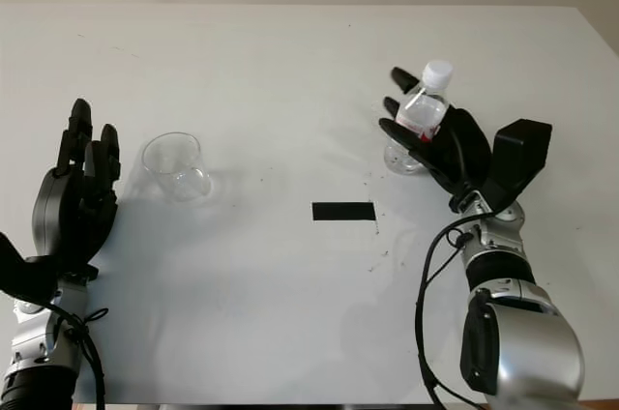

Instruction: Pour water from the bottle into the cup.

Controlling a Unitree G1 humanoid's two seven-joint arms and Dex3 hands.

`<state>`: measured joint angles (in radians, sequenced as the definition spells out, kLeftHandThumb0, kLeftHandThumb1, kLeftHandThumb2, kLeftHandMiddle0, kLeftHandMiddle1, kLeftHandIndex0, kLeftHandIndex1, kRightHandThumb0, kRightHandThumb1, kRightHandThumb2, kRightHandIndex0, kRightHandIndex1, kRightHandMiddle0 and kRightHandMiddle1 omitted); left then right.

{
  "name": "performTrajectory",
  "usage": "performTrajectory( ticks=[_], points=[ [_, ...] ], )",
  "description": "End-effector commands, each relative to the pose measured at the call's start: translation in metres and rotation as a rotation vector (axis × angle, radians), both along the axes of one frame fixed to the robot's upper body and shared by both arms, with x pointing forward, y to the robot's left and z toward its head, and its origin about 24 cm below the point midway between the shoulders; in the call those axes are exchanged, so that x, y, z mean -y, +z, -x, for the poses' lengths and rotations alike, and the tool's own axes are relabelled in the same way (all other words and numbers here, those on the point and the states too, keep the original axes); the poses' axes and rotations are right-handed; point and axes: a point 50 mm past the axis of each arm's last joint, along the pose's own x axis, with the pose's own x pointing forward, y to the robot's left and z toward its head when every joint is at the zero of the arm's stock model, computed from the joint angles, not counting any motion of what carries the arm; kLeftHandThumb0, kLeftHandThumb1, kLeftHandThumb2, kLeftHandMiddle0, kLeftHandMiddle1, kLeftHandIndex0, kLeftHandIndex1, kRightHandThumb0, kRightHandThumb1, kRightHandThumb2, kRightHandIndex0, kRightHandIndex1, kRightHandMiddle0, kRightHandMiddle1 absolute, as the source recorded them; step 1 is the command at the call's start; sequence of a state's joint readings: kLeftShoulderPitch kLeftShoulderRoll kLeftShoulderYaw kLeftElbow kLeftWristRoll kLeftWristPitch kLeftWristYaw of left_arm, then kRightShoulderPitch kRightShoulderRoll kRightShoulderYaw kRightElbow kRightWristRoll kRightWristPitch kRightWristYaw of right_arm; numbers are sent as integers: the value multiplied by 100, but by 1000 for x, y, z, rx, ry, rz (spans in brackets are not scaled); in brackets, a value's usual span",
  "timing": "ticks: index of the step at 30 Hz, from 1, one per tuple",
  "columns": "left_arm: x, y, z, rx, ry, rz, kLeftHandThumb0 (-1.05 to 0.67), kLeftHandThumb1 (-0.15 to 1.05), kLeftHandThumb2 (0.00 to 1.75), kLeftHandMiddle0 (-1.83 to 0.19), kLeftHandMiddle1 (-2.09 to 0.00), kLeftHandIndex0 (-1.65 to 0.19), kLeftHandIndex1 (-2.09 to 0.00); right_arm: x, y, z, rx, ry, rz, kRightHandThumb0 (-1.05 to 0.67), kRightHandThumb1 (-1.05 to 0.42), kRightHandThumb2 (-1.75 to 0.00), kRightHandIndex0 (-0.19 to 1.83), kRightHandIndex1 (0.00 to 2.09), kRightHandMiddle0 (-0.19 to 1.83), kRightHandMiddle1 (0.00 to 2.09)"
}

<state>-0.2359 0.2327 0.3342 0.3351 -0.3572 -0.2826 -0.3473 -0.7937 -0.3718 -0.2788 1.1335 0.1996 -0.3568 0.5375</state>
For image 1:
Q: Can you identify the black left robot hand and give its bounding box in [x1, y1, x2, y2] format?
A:
[30, 98, 123, 283]

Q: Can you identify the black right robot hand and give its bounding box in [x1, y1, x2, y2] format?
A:
[378, 66, 495, 198]

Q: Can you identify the clear plastic water bottle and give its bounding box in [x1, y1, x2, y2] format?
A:
[383, 59, 457, 176]

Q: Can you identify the clear glass cup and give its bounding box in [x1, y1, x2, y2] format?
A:
[140, 132, 213, 206]

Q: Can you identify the black tape marker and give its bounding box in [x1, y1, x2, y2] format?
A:
[311, 201, 377, 223]

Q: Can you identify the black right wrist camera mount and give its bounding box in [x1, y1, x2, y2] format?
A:
[481, 118, 554, 216]

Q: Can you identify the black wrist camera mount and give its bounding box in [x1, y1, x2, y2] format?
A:
[481, 118, 554, 216]
[0, 231, 63, 308]

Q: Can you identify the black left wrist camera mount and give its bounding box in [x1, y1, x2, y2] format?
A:
[0, 231, 63, 308]

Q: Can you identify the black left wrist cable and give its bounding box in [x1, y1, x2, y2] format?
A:
[46, 300, 108, 410]

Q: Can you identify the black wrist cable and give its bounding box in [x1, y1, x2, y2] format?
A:
[46, 300, 108, 410]
[414, 224, 490, 410]

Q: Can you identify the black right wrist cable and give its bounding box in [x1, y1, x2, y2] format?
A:
[414, 224, 490, 410]

